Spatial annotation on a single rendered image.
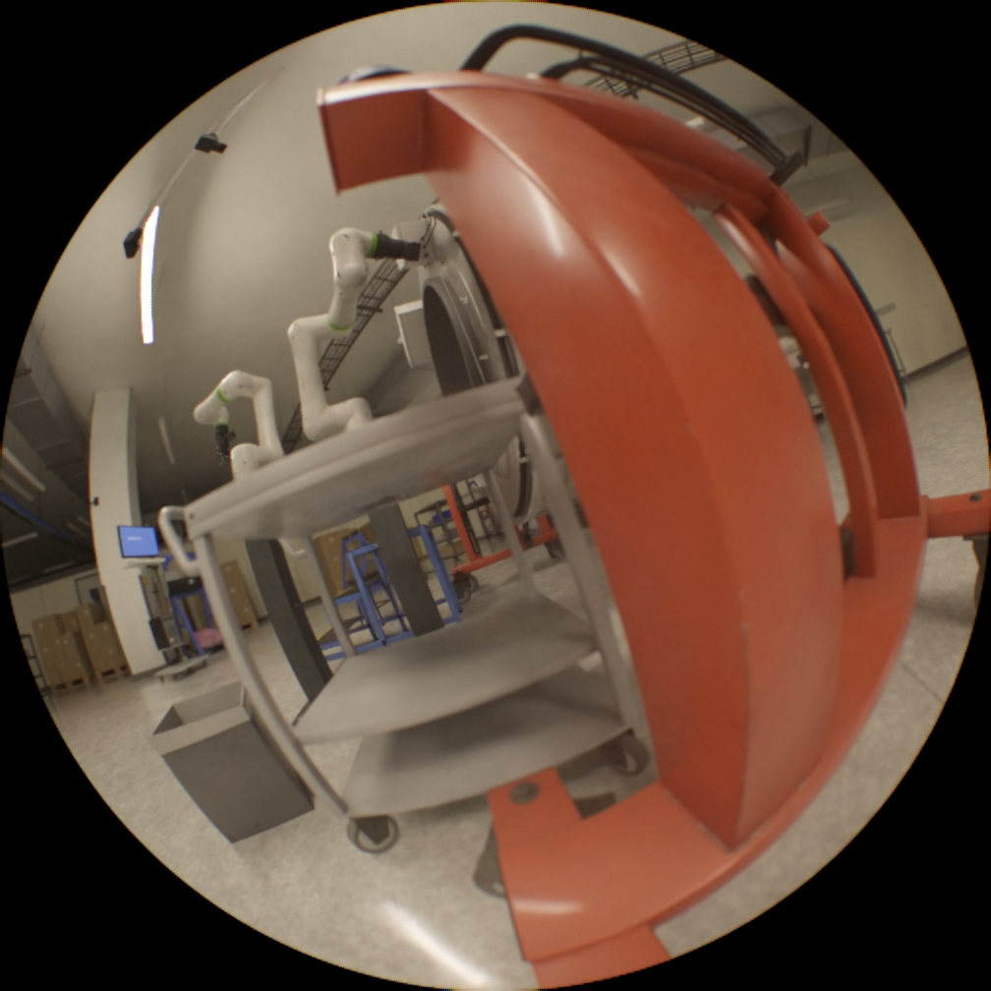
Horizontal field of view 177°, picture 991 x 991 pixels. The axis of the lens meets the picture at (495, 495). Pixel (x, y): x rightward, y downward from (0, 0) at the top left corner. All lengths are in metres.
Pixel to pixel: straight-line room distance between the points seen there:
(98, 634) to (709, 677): 7.99
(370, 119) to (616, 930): 0.61
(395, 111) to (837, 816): 0.90
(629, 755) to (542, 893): 0.36
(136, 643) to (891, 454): 5.80
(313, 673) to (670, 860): 1.31
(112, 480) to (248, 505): 5.22
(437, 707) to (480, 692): 0.06
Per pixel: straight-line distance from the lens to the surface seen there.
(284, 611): 1.37
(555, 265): 0.15
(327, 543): 7.58
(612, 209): 0.16
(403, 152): 0.37
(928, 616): 0.92
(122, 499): 5.50
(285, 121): 3.78
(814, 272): 0.70
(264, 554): 1.38
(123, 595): 5.29
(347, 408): 1.34
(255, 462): 1.48
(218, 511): 0.51
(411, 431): 0.41
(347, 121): 0.35
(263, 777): 0.90
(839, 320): 0.69
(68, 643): 8.38
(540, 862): 0.31
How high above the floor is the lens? 0.53
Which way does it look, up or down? 3 degrees up
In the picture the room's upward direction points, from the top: 20 degrees counter-clockwise
